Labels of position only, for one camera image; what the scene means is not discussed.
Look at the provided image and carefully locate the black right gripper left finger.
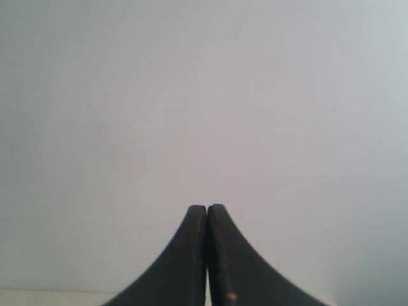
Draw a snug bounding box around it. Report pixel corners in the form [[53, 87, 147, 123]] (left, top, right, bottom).
[[105, 205, 207, 306]]

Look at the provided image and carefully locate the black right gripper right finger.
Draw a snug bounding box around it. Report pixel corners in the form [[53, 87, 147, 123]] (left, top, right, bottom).
[[207, 204, 325, 306]]

